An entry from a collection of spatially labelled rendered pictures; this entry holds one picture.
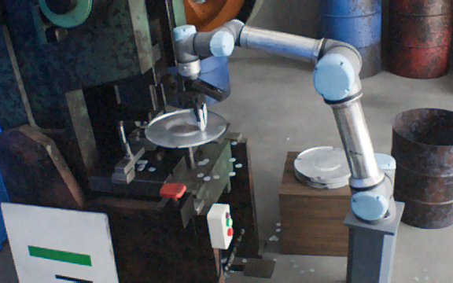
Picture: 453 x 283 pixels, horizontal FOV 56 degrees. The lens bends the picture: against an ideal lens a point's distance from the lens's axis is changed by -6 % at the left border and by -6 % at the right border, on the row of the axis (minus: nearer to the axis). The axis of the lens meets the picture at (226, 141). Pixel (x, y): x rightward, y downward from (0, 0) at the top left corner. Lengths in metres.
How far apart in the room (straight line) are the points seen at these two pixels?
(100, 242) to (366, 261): 0.97
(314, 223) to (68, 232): 1.04
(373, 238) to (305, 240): 0.53
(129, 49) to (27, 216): 0.81
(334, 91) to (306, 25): 3.55
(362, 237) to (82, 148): 1.03
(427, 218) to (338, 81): 1.23
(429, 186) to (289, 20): 2.99
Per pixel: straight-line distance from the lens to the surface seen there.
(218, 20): 1.78
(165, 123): 1.67
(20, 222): 1.88
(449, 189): 2.26
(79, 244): 1.73
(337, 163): 2.07
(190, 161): 1.60
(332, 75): 1.25
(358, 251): 1.72
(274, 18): 4.83
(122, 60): 1.37
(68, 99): 1.55
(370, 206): 1.43
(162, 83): 1.51
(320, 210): 2.00
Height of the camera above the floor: 1.46
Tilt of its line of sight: 27 degrees down
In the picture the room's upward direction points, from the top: 7 degrees counter-clockwise
